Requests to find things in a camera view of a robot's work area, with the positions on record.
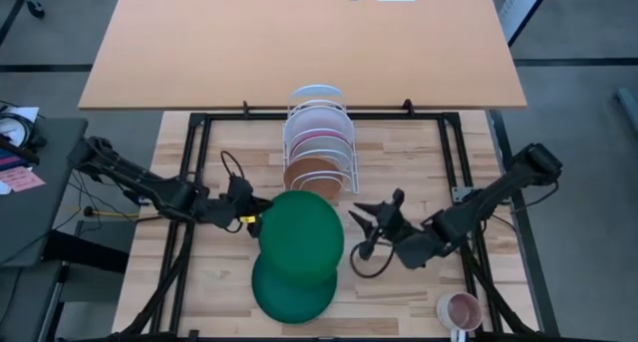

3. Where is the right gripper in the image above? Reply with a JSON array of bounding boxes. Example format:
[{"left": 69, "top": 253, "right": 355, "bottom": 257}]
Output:
[{"left": 347, "top": 187, "right": 423, "bottom": 243}]

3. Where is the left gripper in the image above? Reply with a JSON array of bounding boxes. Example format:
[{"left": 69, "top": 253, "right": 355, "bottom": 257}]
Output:
[{"left": 213, "top": 194, "right": 275, "bottom": 239}]

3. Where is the shallow green plate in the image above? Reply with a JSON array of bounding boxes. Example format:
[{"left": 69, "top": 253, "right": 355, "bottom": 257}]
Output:
[{"left": 258, "top": 189, "right": 346, "bottom": 288}]

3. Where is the orange plate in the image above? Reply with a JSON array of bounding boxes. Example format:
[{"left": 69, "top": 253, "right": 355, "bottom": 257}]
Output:
[{"left": 282, "top": 156, "right": 345, "bottom": 201}]

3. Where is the deep green bowl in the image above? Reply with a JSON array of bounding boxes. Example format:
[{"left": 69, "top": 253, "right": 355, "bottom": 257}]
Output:
[{"left": 250, "top": 254, "right": 339, "bottom": 326}]

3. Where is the magenta plate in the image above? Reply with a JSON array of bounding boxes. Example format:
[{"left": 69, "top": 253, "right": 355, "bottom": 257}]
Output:
[{"left": 291, "top": 130, "right": 353, "bottom": 147}]

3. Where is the white plate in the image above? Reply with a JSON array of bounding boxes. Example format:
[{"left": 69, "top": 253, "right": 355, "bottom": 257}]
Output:
[{"left": 284, "top": 105, "right": 355, "bottom": 144}]

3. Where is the white mug pink inside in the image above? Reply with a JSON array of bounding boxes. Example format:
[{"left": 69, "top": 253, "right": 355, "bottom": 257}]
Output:
[{"left": 436, "top": 291, "right": 484, "bottom": 342}]

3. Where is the yellow stick black knob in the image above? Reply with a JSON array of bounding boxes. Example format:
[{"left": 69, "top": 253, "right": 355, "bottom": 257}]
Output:
[{"left": 83, "top": 205, "right": 142, "bottom": 218}]

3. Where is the black rectangular case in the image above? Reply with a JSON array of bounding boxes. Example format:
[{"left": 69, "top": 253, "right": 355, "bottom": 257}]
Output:
[{"left": 42, "top": 229, "right": 132, "bottom": 274}]

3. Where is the light brown desk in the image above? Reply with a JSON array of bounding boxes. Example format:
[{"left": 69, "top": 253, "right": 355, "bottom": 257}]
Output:
[{"left": 78, "top": 0, "right": 528, "bottom": 112}]

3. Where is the grey side table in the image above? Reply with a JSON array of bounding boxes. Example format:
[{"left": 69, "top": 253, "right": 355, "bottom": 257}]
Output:
[{"left": 0, "top": 116, "right": 90, "bottom": 269}]

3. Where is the pink paper note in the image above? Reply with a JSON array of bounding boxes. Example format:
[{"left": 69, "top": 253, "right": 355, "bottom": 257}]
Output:
[{"left": 0, "top": 166, "right": 47, "bottom": 193}]

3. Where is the white paper sheet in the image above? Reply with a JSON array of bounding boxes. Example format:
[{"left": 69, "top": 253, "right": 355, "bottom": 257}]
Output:
[{"left": 0, "top": 106, "right": 41, "bottom": 125}]

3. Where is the silver perforated panel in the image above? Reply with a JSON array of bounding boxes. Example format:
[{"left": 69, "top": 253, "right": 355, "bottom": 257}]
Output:
[{"left": 498, "top": 0, "right": 557, "bottom": 48}]

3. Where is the black chair caster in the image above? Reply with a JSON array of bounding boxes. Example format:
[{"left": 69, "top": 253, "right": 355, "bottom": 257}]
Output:
[{"left": 17, "top": 0, "right": 54, "bottom": 19}]

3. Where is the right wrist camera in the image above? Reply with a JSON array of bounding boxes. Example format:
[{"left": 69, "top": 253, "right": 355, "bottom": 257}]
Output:
[{"left": 357, "top": 234, "right": 382, "bottom": 262}]

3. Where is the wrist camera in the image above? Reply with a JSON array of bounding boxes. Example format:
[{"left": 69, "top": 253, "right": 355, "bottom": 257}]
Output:
[
  {"left": 227, "top": 174, "right": 254, "bottom": 202},
  {"left": 357, "top": 234, "right": 382, "bottom": 262}
]

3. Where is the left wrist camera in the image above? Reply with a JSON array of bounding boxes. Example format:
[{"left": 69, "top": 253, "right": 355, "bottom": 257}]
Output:
[{"left": 227, "top": 174, "right": 254, "bottom": 202}]

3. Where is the right camera black cable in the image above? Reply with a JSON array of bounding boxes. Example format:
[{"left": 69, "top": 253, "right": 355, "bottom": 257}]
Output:
[{"left": 348, "top": 239, "right": 398, "bottom": 279}]

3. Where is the camera black cable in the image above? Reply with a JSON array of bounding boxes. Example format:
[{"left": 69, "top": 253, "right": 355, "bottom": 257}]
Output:
[
  {"left": 348, "top": 239, "right": 398, "bottom": 279},
  {"left": 219, "top": 150, "right": 247, "bottom": 181}
]

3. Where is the left camera black cable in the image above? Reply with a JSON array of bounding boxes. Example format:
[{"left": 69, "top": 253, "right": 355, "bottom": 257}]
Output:
[{"left": 219, "top": 150, "right": 247, "bottom": 181}]

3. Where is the silver mounting bracket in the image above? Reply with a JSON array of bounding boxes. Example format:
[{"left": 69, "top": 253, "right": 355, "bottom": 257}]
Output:
[{"left": 451, "top": 185, "right": 476, "bottom": 203}]

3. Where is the black aluminium table frame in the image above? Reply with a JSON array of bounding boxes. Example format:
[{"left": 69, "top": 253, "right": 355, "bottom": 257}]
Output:
[{"left": 112, "top": 110, "right": 562, "bottom": 342}]

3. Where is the white wire dish rack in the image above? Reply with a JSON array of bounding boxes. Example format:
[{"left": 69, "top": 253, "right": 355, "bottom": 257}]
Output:
[{"left": 281, "top": 84, "right": 361, "bottom": 195}]

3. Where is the coiled black cable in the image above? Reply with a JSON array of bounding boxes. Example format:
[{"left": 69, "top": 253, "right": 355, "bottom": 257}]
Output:
[{"left": 0, "top": 111, "right": 37, "bottom": 150}]

